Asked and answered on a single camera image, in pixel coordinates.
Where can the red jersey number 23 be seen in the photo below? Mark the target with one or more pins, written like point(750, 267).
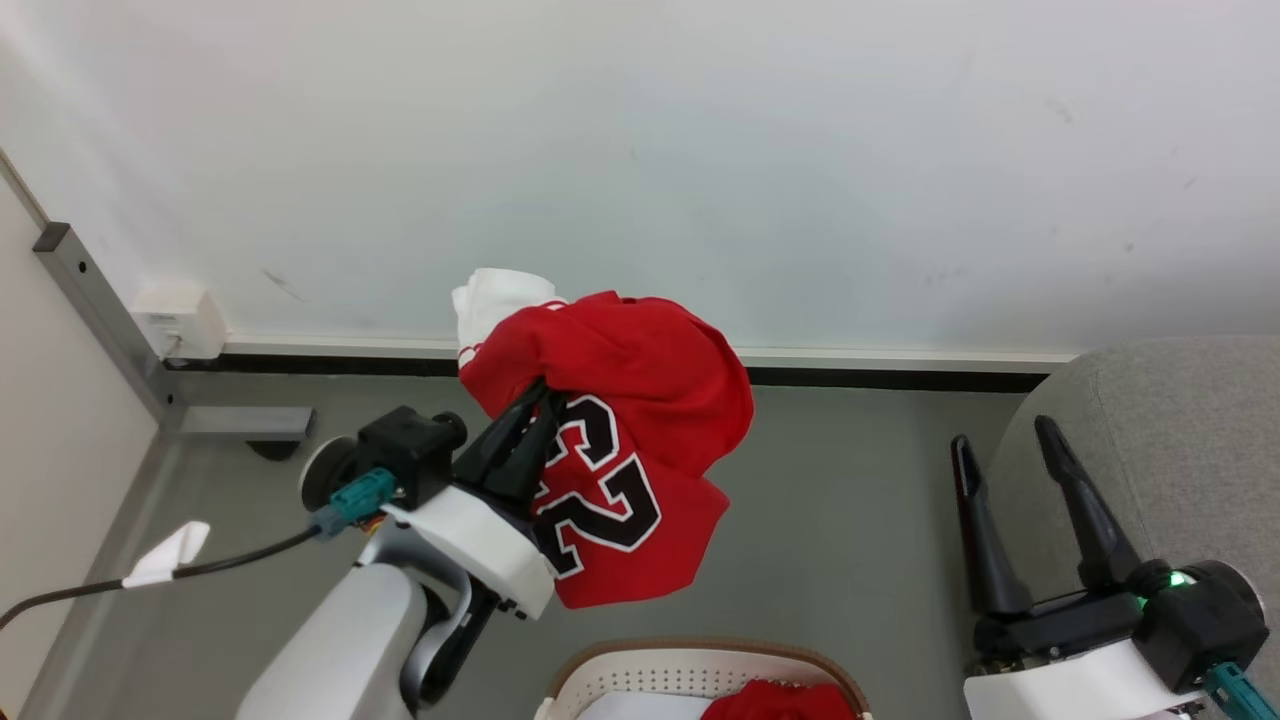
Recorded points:
point(650, 380)

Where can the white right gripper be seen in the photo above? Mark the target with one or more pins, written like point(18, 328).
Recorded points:
point(1060, 690)

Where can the grey fabric sofa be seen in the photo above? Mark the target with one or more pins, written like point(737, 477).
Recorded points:
point(1170, 440)

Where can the white partition panel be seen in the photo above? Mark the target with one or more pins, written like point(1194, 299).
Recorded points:
point(55, 430)

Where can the grey metal partition frame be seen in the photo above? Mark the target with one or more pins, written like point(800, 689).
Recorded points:
point(110, 315)

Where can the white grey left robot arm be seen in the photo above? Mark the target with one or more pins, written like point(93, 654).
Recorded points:
point(340, 640)

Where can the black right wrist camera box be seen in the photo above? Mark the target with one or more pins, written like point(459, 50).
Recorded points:
point(1205, 625)

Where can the white and black baseboard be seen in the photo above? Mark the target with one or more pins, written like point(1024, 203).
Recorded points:
point(850, 362)

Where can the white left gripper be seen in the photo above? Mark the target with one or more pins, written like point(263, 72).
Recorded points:
point(480, 545)

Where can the white laundry basket brown rim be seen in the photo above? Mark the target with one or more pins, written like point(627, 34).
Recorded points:
point(660, 672)

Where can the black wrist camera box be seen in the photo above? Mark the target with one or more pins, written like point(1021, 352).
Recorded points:
point(1205, 625)
point(405, 445)

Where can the white wall socket box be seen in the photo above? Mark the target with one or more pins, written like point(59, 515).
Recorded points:
point(185, 320)

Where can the black caster foot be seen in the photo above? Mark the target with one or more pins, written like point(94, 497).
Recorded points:
point(272, 450)

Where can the red garment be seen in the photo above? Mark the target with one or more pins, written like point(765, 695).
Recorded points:
point(780, 702)

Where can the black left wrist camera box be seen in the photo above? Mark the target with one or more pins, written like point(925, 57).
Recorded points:
point(405, 445)

